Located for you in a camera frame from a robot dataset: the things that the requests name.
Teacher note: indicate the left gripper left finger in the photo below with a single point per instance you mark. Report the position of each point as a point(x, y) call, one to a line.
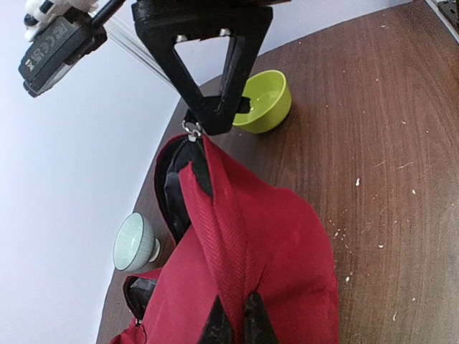
point(218, 329)

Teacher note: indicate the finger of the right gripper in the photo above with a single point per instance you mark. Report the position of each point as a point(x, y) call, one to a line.
point(243, 105)
point(207, 50)

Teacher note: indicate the light blue ceramic bowl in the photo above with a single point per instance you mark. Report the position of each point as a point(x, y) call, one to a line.
point(136, 244)

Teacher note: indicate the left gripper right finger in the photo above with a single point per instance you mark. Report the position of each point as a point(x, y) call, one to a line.
point(257, 326)

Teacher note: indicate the lime green bowl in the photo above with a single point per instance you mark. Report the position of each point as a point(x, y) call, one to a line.
point(270, 102)

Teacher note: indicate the red backpack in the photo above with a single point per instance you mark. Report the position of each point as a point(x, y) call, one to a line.
point(234, 235)

